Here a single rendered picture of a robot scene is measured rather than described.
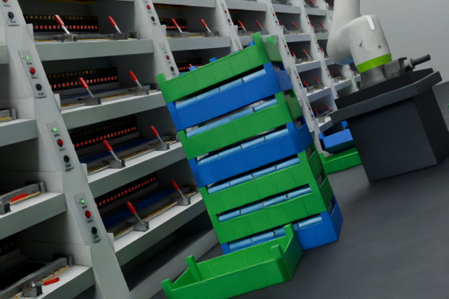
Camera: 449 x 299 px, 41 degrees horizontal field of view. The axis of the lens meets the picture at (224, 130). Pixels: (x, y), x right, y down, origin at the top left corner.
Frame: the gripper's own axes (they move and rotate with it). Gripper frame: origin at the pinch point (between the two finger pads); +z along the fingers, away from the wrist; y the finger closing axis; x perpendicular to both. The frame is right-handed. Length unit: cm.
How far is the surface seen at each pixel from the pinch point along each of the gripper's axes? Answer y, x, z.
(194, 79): -70, -48, -14
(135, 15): -27.4, -10.0, 11.4
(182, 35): -1.0, -18.3, 11.5
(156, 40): -25.2, -20.8, 10.6
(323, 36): 219, -22, 12
